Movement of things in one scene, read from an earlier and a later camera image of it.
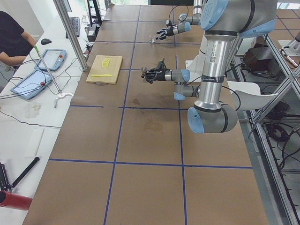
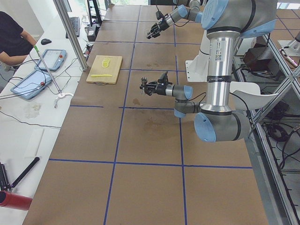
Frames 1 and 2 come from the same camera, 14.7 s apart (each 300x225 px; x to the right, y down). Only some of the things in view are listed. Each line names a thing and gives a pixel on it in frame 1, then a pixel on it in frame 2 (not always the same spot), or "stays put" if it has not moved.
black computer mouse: (45, 41) stays put
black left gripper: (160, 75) → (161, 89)
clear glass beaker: (152, 38) → (147, 31)
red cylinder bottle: (14, 200) stays put
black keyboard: (75, 21) stays put
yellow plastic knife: (101, 75) stays put
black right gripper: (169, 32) → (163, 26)
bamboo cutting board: (113, 69) stays put
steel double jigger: (144, 70) → (144, 80)
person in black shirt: (16, 43) stays put
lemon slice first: (104, 64) stays put
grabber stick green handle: (56, 88) stays put
